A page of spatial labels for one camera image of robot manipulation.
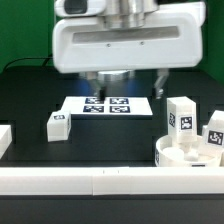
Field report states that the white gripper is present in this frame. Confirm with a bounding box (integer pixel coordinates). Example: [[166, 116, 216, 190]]
[[52, 0, 206, 100]]

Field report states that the round white stool seat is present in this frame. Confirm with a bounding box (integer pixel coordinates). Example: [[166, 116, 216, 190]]
[[155, 135, 222, 167]]

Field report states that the white marker base plate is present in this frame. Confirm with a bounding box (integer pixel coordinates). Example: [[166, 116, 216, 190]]
[[62, 96, 153, 116]]

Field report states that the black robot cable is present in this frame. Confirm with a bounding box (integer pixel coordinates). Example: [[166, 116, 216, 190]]
[[1, 56, 54, 73]]

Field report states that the white front barrier wall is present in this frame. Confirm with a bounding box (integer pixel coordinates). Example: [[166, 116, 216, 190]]
[[0, 167, 224, 196]]

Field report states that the white barrier wall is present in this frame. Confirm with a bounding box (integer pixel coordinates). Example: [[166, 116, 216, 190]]
[[219, 148, 224, 167], [0, 125, 12, 159], [0, 167, 224, 196]]

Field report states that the white right barrier wall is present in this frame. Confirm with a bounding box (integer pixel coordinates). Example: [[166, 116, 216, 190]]
[[219, 148, 224, 167]]

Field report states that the white left barrier wall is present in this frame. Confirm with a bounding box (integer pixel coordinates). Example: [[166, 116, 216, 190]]
[[0, 125, 12, 159]]

